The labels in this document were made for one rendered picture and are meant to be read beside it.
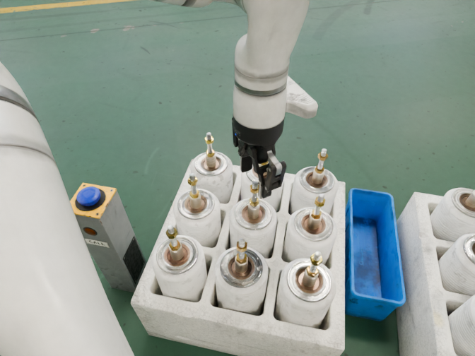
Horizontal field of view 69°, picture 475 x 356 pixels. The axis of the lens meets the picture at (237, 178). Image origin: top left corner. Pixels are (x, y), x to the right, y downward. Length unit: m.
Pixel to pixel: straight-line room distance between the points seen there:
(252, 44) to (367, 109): 1.07
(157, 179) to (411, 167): 0.82
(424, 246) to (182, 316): 0.51
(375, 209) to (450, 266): 0.30
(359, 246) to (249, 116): 0.61
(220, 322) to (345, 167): 0.70
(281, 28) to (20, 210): 0.31
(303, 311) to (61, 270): 0.49
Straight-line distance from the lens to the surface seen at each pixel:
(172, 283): 0.64
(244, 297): 0.62
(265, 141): 0.49
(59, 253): 0.18
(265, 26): 0.39
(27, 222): 0.18
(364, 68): 1.70
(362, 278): 0.94
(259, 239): 0.68
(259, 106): 0.46
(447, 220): 0.84
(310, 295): 0.61
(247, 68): 0.43
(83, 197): 0.67
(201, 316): 0.67
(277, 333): 0.66
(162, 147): 1.21
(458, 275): 0.78
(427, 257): 0.81
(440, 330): 0.75
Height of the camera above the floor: 0.80
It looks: 48 degrees down
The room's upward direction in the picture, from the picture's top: straight up
